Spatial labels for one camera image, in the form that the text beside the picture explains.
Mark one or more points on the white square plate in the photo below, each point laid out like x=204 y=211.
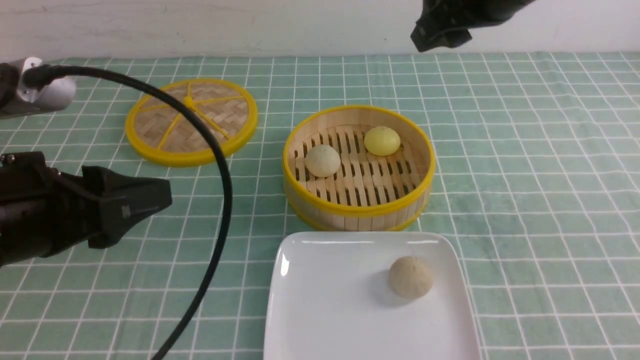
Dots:
x=330 y=299

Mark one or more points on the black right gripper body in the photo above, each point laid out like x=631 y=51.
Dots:
x=483 y=13

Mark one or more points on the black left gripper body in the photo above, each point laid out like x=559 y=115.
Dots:
x=45 y=211

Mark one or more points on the white steamed bun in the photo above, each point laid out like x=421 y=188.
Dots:
x=322 y=161

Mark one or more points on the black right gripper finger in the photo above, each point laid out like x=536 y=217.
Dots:
x=440 y=32

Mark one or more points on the yellow steamed bun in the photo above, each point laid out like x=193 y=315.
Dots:
x=382 y=141

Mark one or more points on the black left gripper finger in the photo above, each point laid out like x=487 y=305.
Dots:
x=117 y=203

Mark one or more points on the green checkered tablecloth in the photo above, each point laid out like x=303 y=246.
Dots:
x=537 y=189

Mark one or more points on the yellow rimmed bamboo steamer basket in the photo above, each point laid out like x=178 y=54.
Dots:
x=367 y=192

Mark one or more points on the beige steamed bun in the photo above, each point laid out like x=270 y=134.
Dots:
x=410 y=277

